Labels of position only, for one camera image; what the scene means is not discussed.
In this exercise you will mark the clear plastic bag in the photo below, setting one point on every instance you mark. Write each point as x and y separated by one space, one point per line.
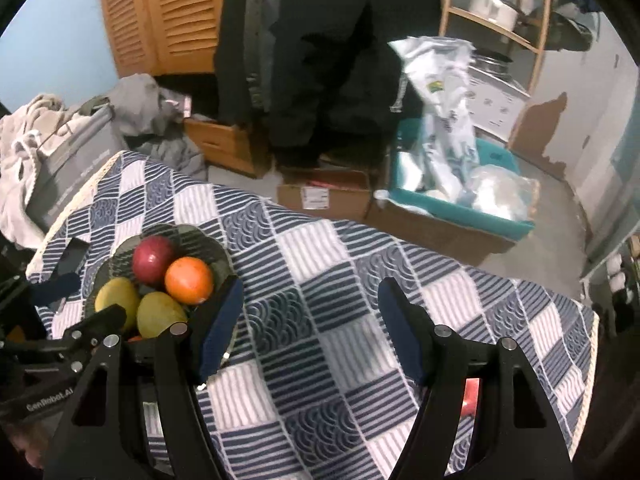
500 192

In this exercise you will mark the red apple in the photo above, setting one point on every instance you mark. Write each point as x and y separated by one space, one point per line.
152 260

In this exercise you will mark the pink packet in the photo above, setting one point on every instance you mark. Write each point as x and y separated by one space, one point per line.
181 106

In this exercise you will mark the beige towel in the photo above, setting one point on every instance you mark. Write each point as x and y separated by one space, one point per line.
25 160

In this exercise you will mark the large cardboard box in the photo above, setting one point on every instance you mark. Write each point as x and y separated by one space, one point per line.
425 232

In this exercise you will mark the white drawer cabinet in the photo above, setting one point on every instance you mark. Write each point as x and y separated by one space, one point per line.
497 105

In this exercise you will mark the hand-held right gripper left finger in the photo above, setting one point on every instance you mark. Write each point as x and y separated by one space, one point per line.
220 330

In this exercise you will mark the dark glass bowl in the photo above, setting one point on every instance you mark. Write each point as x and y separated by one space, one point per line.
200 245

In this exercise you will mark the small cardboard box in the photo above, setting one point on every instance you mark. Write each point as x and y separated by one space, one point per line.
325 195

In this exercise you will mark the blue white checkered blanket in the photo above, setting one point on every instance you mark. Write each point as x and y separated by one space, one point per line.
325 285

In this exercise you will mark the dark hanging cloth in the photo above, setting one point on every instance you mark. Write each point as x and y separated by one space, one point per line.
580 20

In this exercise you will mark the white printed plastic bag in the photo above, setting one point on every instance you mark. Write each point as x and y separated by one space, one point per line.
445 105

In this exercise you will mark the large metal pot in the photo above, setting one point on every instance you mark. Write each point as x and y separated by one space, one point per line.
495 10

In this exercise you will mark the person's left hand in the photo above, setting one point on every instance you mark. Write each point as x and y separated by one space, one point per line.
22 440

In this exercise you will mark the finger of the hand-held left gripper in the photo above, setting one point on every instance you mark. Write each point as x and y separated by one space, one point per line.
57 285
100 319

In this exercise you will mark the grey hanging jacket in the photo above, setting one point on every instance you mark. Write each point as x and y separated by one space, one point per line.
260 40

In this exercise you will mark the orange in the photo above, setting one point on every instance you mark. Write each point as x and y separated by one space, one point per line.
189 280

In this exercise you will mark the small metal pot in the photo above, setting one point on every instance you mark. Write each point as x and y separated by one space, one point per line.
492 64

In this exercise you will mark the wooden drawer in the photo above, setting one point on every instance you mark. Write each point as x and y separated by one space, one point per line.
225 145

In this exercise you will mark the black hanging jacket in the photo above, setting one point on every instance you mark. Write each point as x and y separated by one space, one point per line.
330 60

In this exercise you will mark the yellow-green mango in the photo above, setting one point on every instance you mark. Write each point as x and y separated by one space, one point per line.
117 300
160 315

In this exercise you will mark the grey clothes pile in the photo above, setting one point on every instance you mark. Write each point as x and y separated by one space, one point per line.
145 110

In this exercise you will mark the wooden louvered wardrobe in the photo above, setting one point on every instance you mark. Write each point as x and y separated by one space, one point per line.
170 15

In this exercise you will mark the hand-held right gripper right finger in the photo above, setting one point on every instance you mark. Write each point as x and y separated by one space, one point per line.
400 330

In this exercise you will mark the teal plastic bin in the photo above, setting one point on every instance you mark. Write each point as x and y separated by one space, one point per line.
500 227

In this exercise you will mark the grey fabric bag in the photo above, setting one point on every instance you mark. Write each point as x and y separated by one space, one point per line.
75 165

